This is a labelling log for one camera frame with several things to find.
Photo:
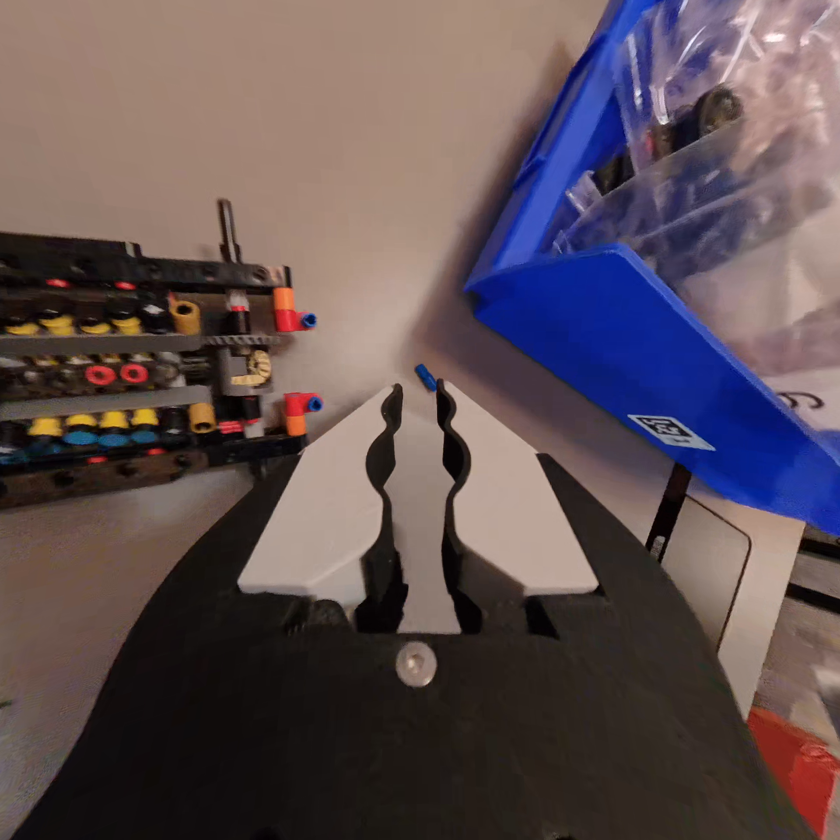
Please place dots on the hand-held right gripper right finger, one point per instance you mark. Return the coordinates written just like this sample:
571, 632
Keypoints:
518, 518

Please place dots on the clear bags of lego parts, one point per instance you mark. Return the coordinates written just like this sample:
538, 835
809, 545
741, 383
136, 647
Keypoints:
722, 164

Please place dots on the red storage bin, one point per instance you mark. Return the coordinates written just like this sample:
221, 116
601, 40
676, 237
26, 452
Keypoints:
800, 761

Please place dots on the large black lego frame assembly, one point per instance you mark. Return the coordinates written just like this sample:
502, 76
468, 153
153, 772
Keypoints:
131, 367

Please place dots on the blue bin with tag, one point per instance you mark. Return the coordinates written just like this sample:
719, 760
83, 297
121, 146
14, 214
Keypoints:
623, 354

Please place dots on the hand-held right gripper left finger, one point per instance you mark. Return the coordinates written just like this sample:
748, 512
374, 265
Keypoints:
315, 518

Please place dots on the blue lego pin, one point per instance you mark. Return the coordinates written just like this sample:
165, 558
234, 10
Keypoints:
425, 377

